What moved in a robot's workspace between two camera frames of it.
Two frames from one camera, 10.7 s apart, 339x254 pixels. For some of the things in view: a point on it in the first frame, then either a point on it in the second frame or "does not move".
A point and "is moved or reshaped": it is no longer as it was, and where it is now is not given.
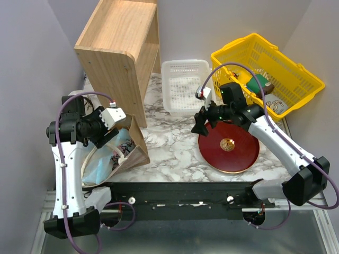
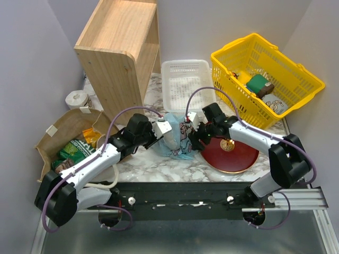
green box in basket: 252,84 does not move
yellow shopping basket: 293,84 does not move
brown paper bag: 139,157 is moved or reshaped
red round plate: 229,147 does not move
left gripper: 101,139 → 154,138
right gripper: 201,118 → 196,145
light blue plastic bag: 98,165 is moved or reshaped
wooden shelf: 118,50 does not move
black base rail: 184,201 does not move
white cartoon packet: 274,101 does not move
